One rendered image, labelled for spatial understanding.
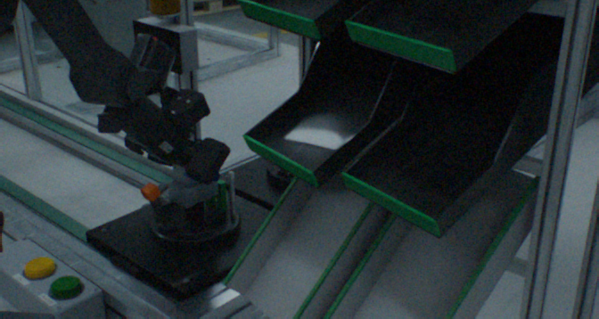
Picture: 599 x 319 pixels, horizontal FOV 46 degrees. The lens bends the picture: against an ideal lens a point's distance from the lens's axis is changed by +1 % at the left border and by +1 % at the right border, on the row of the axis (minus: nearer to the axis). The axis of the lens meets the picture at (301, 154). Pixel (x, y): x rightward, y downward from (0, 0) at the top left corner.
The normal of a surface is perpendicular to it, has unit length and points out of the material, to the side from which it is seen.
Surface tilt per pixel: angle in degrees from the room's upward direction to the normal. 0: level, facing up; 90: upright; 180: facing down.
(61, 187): 0
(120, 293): 0
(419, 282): 45
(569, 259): 0
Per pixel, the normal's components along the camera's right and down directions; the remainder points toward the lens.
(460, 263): -0.56, -0.47
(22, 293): -0.68, 0.30
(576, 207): 0.00, -0.91
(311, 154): -0.33, -0.72
